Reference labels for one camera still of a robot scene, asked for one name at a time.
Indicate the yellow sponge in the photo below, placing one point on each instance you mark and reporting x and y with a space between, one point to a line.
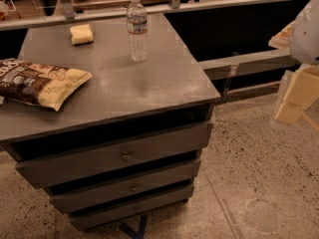
81 34

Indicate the grey drawer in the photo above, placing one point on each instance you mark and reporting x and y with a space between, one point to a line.
132 208
71 202
61 168

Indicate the brown chip bag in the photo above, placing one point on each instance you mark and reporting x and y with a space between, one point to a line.
37 84

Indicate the clear plastic water bottle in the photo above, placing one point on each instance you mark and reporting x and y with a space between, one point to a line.
137 24

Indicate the top grey drawer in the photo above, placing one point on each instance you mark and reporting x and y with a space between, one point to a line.
61 168

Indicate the grey drawer cabinet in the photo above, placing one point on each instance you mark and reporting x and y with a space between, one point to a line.
122 101

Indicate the middle grey drawer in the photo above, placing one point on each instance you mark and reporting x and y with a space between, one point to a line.
71 202

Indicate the bottom grey drawer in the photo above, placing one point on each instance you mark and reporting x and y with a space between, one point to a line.
132 208

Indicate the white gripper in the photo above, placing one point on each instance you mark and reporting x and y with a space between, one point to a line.
306 35

